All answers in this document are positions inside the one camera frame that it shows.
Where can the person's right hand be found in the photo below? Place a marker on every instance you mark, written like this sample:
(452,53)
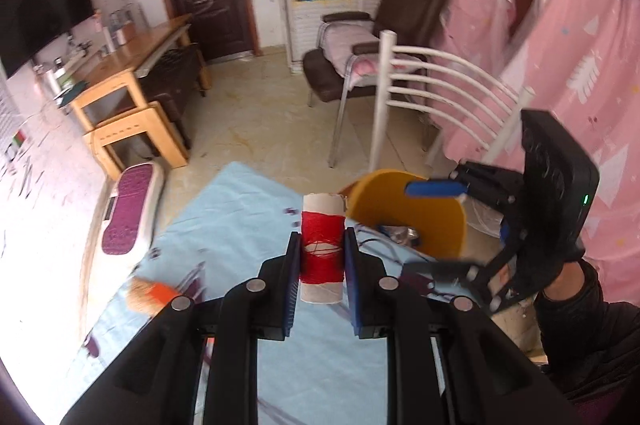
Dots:
(567,280)

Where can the red thread spool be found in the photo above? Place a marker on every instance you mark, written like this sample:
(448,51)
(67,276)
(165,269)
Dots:
(322,250)

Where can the eye chart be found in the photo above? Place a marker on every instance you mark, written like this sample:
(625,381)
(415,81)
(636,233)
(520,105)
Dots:
(9,115)

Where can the wooden desk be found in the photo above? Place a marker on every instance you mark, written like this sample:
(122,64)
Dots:
(125,60)

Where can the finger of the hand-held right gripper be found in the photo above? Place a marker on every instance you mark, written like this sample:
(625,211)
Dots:
(435,189)
(450,270)

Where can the dark stool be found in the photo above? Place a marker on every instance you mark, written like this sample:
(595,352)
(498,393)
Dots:
(172,75)

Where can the long orange box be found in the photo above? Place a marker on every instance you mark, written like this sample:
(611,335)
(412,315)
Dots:
(165,297)

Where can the white purple vibration plate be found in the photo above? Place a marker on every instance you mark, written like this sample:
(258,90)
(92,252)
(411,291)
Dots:
(130,210)

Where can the black television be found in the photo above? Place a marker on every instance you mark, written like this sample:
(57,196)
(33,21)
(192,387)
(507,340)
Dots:
(45,15)

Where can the light wooden stool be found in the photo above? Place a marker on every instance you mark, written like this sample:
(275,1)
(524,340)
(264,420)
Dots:
(135,130)

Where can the pink cushion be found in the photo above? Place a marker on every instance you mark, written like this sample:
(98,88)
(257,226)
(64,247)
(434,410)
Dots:
(350,45)

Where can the white metal chair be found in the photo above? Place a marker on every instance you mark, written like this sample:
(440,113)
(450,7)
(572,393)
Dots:
(440,90)

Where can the yellow bin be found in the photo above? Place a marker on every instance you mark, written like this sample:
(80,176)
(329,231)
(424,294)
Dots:
(400,215)

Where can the person's right forearm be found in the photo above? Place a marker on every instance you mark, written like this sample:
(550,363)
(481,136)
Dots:
(600,355)

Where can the light blue printed tablecloth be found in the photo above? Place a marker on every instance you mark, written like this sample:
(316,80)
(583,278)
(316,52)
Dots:
(320,365)

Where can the pink printed curtain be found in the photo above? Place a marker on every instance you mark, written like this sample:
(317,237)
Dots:
(475,5)
(590,55)

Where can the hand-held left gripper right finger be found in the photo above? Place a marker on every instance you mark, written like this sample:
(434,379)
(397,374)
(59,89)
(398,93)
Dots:
(350,285)

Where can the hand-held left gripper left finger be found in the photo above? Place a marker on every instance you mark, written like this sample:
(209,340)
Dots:
(292,285)

